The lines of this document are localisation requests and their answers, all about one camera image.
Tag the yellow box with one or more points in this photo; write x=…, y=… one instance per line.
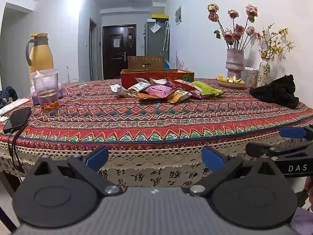
x=160, y=17

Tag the person's purple garment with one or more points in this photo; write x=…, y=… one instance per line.
x=303, y=222

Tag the black smartphone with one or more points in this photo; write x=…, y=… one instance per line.
x=17, y=120

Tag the wooden chair back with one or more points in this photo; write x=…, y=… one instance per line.
x=137, y=62

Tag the dark entrance door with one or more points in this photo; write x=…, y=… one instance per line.
x=115, y=61

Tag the beige calligraphy print tablecloth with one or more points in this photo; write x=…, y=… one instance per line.
x=146, y=176

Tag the red cardboard box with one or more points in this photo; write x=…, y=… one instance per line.
x=129, y=78

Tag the purple lavender bunch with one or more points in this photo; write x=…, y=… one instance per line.
x=179, y=61

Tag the beige plate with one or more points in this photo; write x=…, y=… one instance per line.
x=231, y=85

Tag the clear plastic bag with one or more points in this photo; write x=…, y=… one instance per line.
x=154, y=28

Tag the glass jar with white lid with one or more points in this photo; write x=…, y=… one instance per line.
x=251, y=78

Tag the pink ceramic vase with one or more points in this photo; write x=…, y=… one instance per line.
x=234, y=63

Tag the white folded umbrella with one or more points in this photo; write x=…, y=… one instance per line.
x=166, y=36

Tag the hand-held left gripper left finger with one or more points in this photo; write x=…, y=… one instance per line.
x=97, y=157

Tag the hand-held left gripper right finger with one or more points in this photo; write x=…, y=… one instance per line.
x=211, y=158

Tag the black cloth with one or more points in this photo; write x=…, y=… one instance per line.
x=276, y=93

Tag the white pole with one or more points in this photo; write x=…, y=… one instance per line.
x=68, y=74

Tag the grey side door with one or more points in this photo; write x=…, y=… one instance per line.
x=93, y=51

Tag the white wrapped pack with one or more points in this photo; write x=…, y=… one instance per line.
x=14, y=104

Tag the glass cup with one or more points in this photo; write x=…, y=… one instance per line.
x=46, y=88

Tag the wall poster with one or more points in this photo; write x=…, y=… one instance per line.
x=178, y=14

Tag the purple tissue pack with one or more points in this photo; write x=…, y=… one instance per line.
x=61, y=91

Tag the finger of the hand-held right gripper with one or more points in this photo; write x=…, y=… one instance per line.
x=292, y=132
x=259, y=149

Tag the dried pink roses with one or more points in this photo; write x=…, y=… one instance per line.
x=232, y=35

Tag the pile of snack packets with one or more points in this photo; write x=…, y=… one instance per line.
x=159, y=90

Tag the dark blue bag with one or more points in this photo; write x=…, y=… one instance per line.
x=9, y=94

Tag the grey refrigerator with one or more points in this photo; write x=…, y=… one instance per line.
x=156, y=44

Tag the yellow flower sprigs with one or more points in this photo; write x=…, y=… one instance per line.
x=271, y=49

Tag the yellow thermos jug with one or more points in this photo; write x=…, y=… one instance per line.
x=40, y=56

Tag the green snack packet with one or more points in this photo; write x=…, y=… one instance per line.
x=207, y=89

